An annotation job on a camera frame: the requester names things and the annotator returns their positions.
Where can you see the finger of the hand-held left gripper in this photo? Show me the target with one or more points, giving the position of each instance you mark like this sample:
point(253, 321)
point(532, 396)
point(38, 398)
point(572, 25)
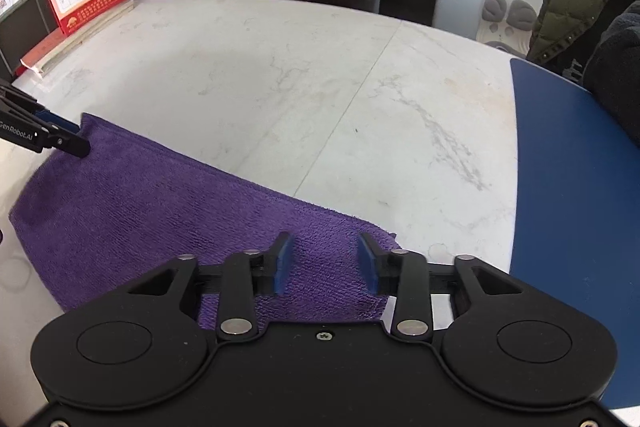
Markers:
point(72, 144)
point(57, 121)

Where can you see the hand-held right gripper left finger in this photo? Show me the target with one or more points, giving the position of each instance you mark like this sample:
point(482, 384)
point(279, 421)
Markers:
point(281, 267)

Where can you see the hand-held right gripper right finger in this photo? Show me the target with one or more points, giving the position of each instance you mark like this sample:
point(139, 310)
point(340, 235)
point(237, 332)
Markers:
point(367, 264)

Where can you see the purple towel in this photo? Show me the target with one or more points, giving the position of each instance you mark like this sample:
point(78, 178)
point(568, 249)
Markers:
point(150, 217)

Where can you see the red cover notebook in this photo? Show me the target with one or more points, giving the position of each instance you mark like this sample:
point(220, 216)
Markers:
point(50, 52)

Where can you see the black case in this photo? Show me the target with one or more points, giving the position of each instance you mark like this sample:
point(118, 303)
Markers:
point(25, 27)

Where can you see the blue desk mat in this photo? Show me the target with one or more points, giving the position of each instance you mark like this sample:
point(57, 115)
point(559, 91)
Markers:
point(575, 207)

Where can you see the grey slippers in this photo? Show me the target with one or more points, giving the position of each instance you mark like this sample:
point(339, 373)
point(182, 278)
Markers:
point(505, 14)

